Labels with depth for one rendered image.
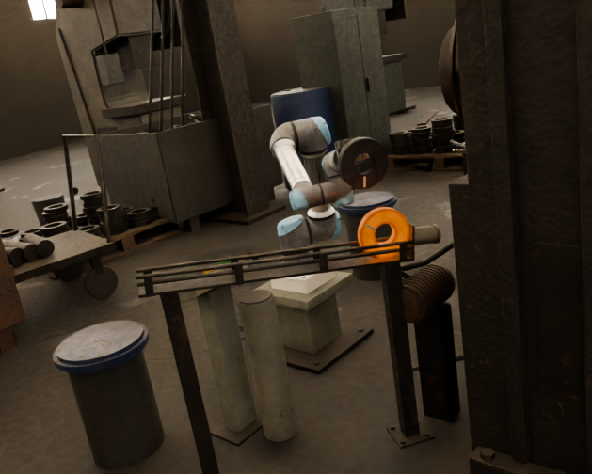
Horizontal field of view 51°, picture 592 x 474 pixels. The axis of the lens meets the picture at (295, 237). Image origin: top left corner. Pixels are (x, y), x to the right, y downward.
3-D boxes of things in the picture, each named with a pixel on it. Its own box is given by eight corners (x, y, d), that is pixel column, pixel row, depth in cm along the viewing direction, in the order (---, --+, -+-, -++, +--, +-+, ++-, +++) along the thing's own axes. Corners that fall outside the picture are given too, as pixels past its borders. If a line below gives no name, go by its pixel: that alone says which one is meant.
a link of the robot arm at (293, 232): (279, 248, 272) (272, 218, 268) (308, 242, 274) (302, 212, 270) (283, 255, 260) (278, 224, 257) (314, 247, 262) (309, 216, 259)
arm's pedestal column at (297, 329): (248, 355, 278) (238, 302, 271) (305, 318, 307) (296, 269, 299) (319, 374, 252) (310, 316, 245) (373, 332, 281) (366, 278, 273)
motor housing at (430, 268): (469, 407, 216) (456, 262, 200) (438, 442, 200) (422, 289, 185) (435, 398, 224) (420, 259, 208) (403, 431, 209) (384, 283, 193)
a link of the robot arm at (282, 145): (260, 122, 245) (293, 195, 209) (286, 117, 247) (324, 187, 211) (263, 147, 253) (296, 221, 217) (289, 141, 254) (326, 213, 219)
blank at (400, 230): (394, 267, 188) (390, 264, 191) (419, 221, 186) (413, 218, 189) (351, 247, 183) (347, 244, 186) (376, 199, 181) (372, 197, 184)
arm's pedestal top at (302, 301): (251, 299, 271) (249, 291, 270) (297, 273, 294) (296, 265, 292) (308, 310, 250) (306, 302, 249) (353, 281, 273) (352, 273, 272)
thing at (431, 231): (440, 245, 189) (440, 226, 187) (413, 248, 187) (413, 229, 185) (432, 240, 194) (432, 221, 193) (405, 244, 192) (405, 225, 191)
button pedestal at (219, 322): (280, 414, 230) (249, 257, 212) (232, 450, 214) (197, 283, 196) (248, 402, 241) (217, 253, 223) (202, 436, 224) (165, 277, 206)
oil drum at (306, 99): (359, 176, 594) (346, 80, 568) (321, 193, 553) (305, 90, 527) (311, 175, 633) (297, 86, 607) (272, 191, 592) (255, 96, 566)
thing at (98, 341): (191, 434, 227) (166, 327, 214) (117, 487, 204) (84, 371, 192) (139, 411, 248) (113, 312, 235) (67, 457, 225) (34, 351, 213)
